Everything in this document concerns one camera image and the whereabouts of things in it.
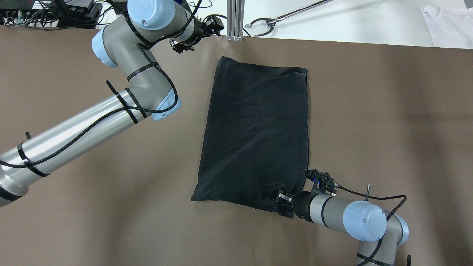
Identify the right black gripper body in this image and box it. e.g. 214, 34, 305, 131
293, 191, 314, 222

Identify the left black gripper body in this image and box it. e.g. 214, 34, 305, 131
171, 17, 204, 46

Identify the black graphic t-shirt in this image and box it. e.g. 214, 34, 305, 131
191, 56, 309, 212

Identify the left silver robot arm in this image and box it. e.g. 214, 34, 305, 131
0, 0, 224, 207

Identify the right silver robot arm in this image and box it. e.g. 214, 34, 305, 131
271, 190, 409, 266

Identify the long reach grabber tool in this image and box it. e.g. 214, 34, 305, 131
244, 0, 332, 37

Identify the white folded garment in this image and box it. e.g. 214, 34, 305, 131
421, 5, 473, 49

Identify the aluminium frame post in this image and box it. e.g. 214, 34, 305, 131
226, 0, 245, 42

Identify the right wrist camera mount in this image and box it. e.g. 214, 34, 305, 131
304, 169, 337, 196

